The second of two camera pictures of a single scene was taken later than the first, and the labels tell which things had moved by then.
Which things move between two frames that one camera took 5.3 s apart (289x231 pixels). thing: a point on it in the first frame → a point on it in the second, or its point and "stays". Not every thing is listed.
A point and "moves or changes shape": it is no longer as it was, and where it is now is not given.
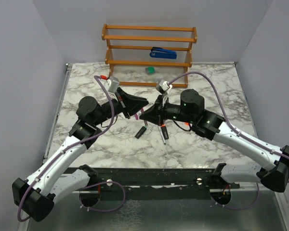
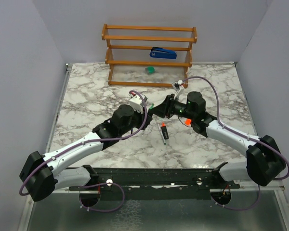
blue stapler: x=161 y=53 stays
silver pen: x=162 y=135 stays
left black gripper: x=130 y=103 → x=148 y=120
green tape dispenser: x=150 y=70 stays
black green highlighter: x=140 y=132 moves or changes shape
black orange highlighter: x=164 y=131 stays
